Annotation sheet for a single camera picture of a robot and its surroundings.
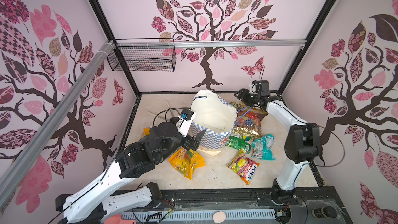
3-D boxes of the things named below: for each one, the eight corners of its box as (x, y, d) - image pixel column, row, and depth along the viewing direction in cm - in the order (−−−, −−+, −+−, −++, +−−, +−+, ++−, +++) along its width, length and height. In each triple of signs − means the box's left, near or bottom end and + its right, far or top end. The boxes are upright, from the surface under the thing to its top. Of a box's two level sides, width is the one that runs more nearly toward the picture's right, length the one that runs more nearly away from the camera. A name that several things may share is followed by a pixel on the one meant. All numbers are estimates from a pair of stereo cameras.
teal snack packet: (251, 157, 88) (254, 153, 85) (252, 135, 98) (254, 131, 94) (272, 161, 87) (275, 158, 83) (271, 139, 96) (273, 135, 92)
